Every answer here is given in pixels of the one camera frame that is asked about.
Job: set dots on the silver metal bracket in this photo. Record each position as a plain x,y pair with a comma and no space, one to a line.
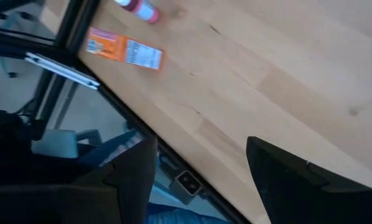
61,70

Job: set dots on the black depth camera box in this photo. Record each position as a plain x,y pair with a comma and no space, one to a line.
186,185

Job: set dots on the pink food colour bottle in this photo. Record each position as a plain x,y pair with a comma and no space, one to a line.
142,11

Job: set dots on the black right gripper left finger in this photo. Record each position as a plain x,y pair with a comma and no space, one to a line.
64,205

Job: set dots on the orange cereal box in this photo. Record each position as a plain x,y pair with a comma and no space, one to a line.
123,49

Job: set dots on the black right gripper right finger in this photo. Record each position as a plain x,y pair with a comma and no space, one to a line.
313,199

